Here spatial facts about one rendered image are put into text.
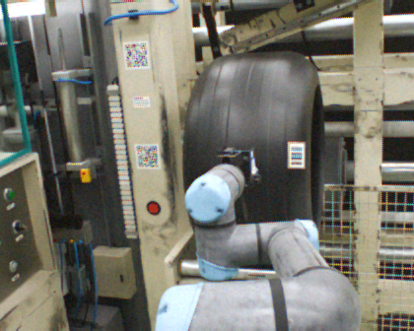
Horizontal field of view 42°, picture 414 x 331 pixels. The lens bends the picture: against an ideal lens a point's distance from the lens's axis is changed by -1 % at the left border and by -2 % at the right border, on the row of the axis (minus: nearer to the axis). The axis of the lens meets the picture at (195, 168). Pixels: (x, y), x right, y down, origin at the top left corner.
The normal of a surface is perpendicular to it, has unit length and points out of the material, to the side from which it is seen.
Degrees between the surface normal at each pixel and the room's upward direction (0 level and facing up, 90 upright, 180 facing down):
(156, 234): 90
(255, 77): 31
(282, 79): 36
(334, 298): 43
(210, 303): 23
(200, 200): 84
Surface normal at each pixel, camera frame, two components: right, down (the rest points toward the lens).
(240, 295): -0.08, -0.86
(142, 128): -0.30, 0.30
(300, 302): 0.06, -0.67
